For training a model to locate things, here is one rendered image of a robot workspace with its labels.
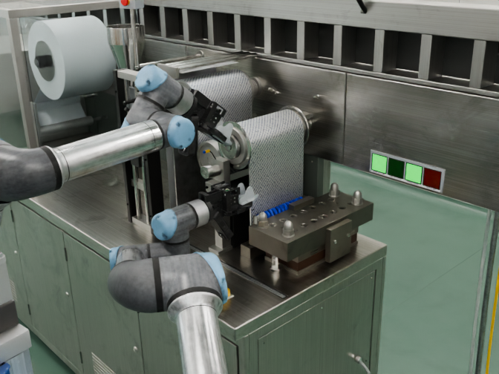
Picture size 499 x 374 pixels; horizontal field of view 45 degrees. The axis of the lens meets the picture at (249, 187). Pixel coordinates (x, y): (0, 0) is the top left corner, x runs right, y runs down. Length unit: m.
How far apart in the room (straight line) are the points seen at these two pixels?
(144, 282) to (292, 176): 0.82
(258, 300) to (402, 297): 1.85
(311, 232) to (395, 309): 1.64
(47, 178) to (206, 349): 0.47
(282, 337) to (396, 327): 1.52
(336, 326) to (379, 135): 0.61
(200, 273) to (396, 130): 0.81
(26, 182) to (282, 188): 0.91
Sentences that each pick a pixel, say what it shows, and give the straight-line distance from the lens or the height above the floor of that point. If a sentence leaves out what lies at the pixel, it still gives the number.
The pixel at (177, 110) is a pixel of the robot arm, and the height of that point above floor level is 1.41.
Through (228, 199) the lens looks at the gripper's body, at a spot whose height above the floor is 1.14.
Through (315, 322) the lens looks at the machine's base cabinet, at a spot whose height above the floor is 0.76.
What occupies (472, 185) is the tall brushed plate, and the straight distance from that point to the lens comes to 1.75.
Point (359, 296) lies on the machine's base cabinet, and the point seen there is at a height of 0.76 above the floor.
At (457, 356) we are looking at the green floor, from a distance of 3.10.
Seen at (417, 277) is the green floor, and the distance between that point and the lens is 3.67.
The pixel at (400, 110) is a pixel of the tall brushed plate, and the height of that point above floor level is 1.36.
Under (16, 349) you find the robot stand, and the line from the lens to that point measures 1.06.
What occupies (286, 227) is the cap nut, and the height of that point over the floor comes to 1.06.
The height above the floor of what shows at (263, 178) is 1.14.
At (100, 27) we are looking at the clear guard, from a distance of 2.64.
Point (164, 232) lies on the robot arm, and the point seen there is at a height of 1.11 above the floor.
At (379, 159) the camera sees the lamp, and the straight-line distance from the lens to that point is 1.88.
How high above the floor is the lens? 1.82
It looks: 22 degrees down
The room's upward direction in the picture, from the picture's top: 1 degrees counter-clockwise
